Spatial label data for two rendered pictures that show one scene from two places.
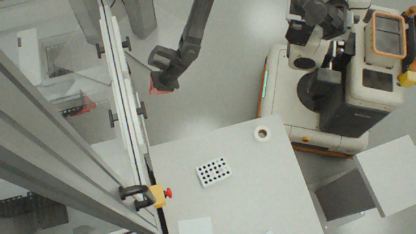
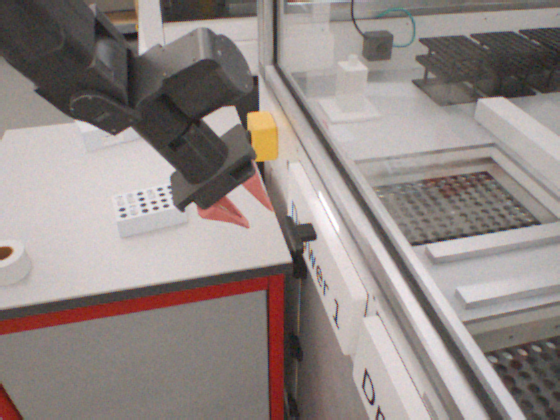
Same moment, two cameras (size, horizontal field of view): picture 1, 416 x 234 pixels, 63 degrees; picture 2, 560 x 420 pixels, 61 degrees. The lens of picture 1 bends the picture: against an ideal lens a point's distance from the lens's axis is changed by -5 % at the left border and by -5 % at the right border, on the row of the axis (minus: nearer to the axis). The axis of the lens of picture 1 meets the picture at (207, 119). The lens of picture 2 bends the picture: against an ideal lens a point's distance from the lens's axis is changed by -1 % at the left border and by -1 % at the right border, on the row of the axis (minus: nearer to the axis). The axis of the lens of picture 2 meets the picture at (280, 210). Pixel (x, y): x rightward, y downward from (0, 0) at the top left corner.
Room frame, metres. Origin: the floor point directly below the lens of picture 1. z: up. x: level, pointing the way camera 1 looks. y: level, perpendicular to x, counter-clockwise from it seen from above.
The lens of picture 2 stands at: (1.01, 0.28, 1.33)
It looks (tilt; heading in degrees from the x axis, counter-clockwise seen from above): 37 degrees down; 187
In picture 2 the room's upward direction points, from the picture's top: straight up
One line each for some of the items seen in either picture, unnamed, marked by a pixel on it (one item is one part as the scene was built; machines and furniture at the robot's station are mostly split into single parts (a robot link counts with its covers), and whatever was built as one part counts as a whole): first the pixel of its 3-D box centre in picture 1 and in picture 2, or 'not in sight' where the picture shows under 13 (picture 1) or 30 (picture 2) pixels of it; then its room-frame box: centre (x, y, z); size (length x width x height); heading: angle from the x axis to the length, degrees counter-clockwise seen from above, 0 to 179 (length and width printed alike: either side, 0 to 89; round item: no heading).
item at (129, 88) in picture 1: (135, 116); (319, 247); (0.50, 0.28, 0.87); 0.29 x 0.02 x 0.11; 20
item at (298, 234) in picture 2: (141, 110); (301, 233); (0.51, 0.26, 0.91); 0.07 x 0.04 x 0.01; 20
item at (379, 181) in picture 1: (360, 190); not in sight; (0.37, -0.82, 0.38); 0.30 x 0.30 x 0.76; 23
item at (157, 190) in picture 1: (158, 195); (260, 136); (0.20, 0.15, 0.88); 0.07 x 0.05 x 0.07; 20
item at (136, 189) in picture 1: (140, 197); not in sight; (0.10, 0.12, 1.45); 0.05 x 0.03 x 0.19; 110
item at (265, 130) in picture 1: (261, 134); (5, 262); (0.49, -0.23, 0.78); 0.07 x 0.07 x 0.04
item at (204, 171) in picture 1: (213, 171); (149, 208); (0.32, -0.04, 0.78); 0.12 x 0.08 x 0.04; 119
